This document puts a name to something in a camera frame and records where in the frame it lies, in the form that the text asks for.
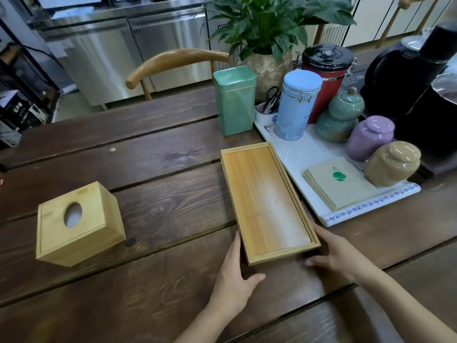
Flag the beige stone plant pot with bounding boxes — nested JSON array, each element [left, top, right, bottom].
[[237, 50, 296, 103]]

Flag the green rectangular tin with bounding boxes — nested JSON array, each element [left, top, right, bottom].
[[213, 66, 258, 137]]

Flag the white ceramic cup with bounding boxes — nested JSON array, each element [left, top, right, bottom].
[[254, 101, 281, 127]]

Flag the green leafy plant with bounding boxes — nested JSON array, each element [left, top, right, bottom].
[[202, 0, 357, 63]]

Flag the green gourd-shaped ceramic jar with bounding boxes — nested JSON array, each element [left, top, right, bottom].
[[315, 87, 365, 143]]

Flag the stainless steel counter cabinet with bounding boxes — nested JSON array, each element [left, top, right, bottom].
[[32, 0, 236, 108]]

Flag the purple ceramic jar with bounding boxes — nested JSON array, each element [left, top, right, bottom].
[[346, 116, 396, 162]]

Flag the shallow bamboo tray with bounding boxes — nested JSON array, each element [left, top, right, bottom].
[[220, 141, 321, 266]]

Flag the person's left hand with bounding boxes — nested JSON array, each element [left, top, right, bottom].
[[209, 231, 266, 318]]

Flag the black pot with steel rim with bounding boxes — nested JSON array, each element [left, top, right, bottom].
[[394, 73, 457, 157]]

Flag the black-handled scissors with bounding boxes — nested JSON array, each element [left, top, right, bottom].
[[263, 86, 282, 114]]

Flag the wooden curved-back chair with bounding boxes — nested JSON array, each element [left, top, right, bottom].
[[125, 49, 232, 101], [377, 0, 457, 47]]

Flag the bamboo tissue box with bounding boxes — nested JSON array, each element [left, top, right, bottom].
[[36, 181, 126, 267]]

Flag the person's right hand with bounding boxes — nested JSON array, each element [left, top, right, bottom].
[[304, 223, 383, 286]]

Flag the white tray with blue border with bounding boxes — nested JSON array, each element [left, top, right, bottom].
[[253, 114, 421, 227]]

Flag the beige ceramic jar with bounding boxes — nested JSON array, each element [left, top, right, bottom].
[[364, 141, 422, 188]]

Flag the black electric kettle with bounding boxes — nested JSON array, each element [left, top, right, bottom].
[[360, 22, 457, 120]]

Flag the person's right forearm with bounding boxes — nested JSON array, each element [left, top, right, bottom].
[[359, 266, 457, 343]]

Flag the light blue clip-lid canister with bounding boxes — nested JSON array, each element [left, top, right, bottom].
[[274, 70, 323, 141]]

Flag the red canister with black lid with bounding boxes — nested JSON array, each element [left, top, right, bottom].
[[301, 44, 358, 124]]

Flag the black shelf with clutter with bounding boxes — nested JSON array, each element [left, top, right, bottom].
[[0, 43, 61, 150]]

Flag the person's left forearm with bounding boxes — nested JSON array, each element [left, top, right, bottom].
[[173, 302, 234, 343]]

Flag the stack of tan paper napkins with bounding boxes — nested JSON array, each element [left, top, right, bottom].
[[303, 156, 378, 212]]

